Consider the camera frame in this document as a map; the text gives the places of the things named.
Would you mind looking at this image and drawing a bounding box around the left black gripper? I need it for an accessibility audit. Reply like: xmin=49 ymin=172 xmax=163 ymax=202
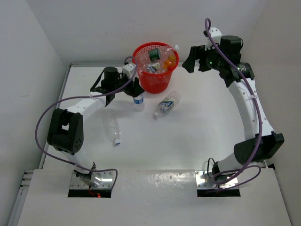
xmin=111 ymin=71 xmax=144 ymax=97

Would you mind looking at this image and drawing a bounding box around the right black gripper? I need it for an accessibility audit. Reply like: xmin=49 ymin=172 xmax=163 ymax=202
xmin=183 ymin=42 xmax=225 ymax=73

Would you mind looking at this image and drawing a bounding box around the clear bottle blue label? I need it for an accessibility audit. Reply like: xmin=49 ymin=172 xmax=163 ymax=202
xmin=133 ymin=94 xmax=145 ymax=112

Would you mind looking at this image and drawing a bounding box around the orange juice bottle gold cap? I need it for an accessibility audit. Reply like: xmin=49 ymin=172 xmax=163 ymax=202
xmin=163 ymin=55 xmax=176 ymax=71

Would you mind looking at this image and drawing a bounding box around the bottle blue white label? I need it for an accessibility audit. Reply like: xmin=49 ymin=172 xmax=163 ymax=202
xmin=146 ymin=62 xmax=162 ymax=74

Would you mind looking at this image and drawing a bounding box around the small clear bottle green label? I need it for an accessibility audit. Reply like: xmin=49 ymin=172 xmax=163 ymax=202
xmin=162 ymin=45 xmax=179 ymax=55

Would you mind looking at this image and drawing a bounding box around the clear bottle dark green label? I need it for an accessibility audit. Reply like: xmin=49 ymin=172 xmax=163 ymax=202
xmin=137 ymin=46 xmax=170 ymax=64

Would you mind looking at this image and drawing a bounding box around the clear bottle fruit label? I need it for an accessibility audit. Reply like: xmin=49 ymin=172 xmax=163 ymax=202
xmin=153 ymin=91 xmax=181 ymax=120

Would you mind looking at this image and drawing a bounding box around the clear unlabelled bottle blue cap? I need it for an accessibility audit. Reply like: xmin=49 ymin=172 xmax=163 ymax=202
xmin=103 ymin=110 xmax=121 ymax=146

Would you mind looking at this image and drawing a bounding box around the clear bottle red cap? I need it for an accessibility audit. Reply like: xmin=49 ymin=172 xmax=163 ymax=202
xmin=155 ymin=71 xmax=172 ymax=83

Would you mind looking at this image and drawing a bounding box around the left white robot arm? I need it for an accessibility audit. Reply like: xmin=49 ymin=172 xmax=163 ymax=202
xmin=47 ymin=63 xmax=144 ymax=186

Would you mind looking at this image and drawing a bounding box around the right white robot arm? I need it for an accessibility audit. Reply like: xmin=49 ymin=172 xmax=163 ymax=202
xmin=182 ymin=35 xmax=285 ymax=182

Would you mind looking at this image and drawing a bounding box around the red plastic mesh basket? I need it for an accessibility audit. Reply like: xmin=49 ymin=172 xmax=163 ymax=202
xmin=133 ymin=42 xmax=179 ymax=94

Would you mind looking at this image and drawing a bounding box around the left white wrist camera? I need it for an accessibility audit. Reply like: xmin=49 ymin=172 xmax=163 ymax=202
xmin=122 ymin=62 xmax=136 ymax=79

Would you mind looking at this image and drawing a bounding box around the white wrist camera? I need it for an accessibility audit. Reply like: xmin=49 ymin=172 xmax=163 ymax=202
xmin=204 ymin=27 xmax=222 ymax=48
xmin=122 ymin=62 xmax=136 ymax=79

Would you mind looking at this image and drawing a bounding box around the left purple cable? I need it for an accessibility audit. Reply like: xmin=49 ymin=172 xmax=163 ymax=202
xmin=34 ymin=56 xmax=139 ymax=189

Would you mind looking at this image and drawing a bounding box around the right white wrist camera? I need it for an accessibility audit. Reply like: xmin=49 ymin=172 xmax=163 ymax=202
xmin=204 ymin=27 xmax=222 ymax=48

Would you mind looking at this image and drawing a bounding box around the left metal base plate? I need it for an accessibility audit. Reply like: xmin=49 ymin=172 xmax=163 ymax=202
xmin=69 ymin=171 xmax=113 ymax=190

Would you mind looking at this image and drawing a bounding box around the metal base plate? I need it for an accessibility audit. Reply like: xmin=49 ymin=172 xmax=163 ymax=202
xmin=195 ymin=170 xmax=238 ymax=190
xmin=69 ymin=171 xmax=113 ymax=190

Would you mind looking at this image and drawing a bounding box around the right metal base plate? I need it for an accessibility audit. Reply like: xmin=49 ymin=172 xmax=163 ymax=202
xmin=195 ymin=170 xmax=238 ymax=190

